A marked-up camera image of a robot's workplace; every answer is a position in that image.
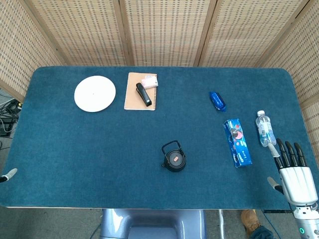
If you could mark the white table leg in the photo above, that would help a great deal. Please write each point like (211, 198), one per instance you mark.
(221, 224)

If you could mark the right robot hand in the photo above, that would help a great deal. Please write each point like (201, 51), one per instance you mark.
(297, 184)

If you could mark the clear plastic water bottle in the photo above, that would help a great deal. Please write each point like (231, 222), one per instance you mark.
(264, 128)

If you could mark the blue carpet table cover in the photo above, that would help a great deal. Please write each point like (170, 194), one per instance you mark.
(99, 149)

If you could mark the woven bamboo folding screen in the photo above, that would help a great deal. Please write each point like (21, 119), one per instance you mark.
(164, 30)

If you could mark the blue Oreo cookie box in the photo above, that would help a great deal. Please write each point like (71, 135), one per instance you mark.
(238, 144)

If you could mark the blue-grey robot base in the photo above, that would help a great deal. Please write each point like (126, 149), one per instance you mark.
(152, 224)

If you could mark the blue snack packet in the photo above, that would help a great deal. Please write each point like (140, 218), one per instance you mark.
(217, 100)

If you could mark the pink white tissue pack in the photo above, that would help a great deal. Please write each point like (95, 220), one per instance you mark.
(150, 81)

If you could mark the brown spiral notebook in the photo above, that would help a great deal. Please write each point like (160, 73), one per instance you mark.
(132, 95)

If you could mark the brown shoe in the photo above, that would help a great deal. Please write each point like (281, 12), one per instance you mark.
(250, 220)

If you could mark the white round plate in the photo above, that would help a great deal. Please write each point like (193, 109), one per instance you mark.
(94, 94)

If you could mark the black kettle with handle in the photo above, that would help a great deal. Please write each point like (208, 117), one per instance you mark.
(175, 160)

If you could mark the black stapler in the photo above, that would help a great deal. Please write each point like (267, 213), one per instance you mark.
(144, 95)

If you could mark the dark blue trouser leg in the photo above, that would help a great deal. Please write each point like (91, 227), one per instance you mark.
(261, 234)

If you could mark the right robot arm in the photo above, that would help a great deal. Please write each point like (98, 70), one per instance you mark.
(307, 221)

